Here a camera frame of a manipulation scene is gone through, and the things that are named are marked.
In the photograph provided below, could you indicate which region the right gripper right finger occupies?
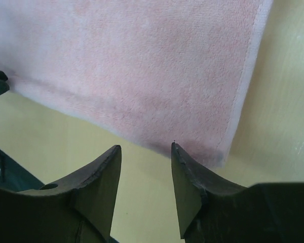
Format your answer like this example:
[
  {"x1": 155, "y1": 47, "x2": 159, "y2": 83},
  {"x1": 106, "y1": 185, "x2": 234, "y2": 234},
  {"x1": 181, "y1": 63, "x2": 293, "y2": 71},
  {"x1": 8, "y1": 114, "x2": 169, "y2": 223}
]
[{"x1": 171, "y1": 143, "x2": 304, "y2": 242}]

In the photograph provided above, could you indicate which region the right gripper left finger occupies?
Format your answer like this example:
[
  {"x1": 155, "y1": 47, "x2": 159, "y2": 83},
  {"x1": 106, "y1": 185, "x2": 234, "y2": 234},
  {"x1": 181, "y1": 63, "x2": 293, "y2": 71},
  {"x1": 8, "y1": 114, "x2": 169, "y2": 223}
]
[{"x1": 0, "y1": 145, "x2": 122, "y2": 242}]

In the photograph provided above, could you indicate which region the pink towel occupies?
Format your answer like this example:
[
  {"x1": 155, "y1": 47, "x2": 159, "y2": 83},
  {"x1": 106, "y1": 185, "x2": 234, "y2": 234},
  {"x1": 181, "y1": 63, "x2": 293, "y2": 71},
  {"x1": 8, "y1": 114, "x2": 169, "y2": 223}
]
[{"x1": 0, "y1": 1, "x2": 272, "y2": 167}]

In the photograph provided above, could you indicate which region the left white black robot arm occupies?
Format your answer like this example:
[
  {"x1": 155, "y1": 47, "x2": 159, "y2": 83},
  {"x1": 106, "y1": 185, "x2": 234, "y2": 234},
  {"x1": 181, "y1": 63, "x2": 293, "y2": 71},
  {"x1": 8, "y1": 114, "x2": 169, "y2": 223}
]
[{"x1": 0, "y1": 70, "x2": 44, "y2": 192}]

